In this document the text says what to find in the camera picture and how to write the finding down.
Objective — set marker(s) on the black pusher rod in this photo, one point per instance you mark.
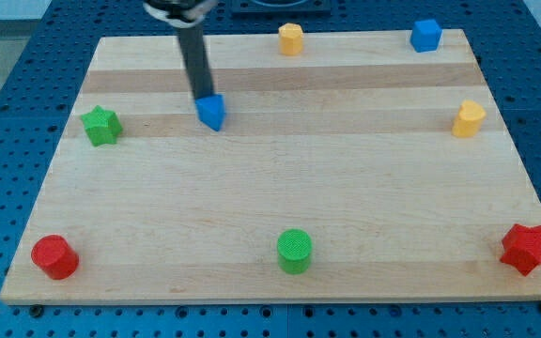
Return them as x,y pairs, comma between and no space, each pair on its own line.
195,59

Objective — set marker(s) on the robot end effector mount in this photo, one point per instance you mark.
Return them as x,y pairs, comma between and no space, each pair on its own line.
180,13

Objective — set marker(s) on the yellow hexagon block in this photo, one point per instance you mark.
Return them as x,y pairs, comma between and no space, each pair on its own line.
290,39

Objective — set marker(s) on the blue triangle block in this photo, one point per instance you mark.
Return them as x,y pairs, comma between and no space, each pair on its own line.
211,112

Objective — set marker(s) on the green star block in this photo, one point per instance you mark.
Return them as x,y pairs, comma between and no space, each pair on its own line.
101,126

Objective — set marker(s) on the wooden board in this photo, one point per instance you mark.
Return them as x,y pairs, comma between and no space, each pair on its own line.
350,141

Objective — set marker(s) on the green cylinder block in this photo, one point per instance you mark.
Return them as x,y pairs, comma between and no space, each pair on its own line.
294,249

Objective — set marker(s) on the blue cube block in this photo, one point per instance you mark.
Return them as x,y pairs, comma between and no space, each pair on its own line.
425,36

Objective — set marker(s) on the red cylinder block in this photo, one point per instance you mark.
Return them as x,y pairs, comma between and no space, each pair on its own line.
55,257

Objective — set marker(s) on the yellow heart block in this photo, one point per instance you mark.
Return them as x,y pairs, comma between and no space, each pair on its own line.
469,119

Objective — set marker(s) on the red star block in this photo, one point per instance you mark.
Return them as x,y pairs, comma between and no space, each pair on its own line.
522,248

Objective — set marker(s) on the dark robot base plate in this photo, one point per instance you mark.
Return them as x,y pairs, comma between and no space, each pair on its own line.
279,6

